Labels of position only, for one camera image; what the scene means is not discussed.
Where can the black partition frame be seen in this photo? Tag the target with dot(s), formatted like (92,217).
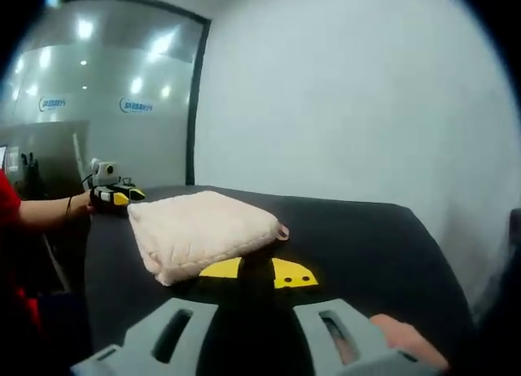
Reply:
(195,107)

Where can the frosted glass partition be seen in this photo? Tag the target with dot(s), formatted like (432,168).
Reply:
(122,66)

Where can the person's left hand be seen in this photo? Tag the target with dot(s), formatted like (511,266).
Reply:
(85,203)

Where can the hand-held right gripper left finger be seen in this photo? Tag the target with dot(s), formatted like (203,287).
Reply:
(134,335)

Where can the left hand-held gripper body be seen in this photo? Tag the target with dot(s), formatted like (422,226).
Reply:
(106,170)

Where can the dark tool holder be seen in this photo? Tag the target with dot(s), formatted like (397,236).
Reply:
(29,166)

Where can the white bar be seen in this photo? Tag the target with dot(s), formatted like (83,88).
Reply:
(77,152)

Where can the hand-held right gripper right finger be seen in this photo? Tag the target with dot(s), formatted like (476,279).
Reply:
(366,339)

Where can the pink towel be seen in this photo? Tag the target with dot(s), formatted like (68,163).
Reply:
(195,229)

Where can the person's right hand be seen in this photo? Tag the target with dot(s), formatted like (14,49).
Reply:
(407,339)

